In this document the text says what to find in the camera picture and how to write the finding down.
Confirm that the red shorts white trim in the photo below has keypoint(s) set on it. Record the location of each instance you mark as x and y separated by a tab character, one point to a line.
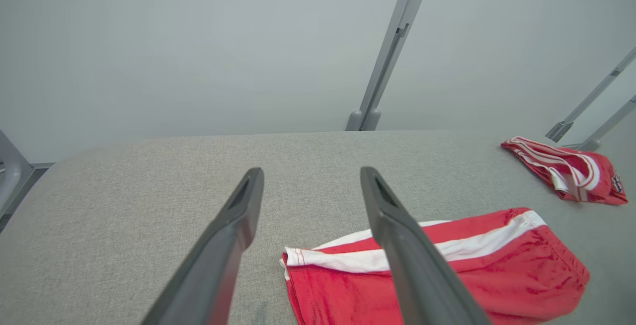
497	275

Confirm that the grey metal partition post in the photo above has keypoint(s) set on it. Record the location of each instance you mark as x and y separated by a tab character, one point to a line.
591	143
559	131
390	51

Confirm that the grey stand leg with caster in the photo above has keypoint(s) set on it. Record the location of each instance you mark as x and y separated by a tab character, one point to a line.
12	176

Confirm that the red jersey white striped cuffs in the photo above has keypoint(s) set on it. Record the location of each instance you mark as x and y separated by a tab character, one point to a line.
596	176

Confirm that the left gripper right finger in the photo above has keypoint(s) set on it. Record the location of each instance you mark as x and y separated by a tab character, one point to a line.
417	275

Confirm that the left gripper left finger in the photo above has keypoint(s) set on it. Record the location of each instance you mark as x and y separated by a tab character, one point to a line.
218	265

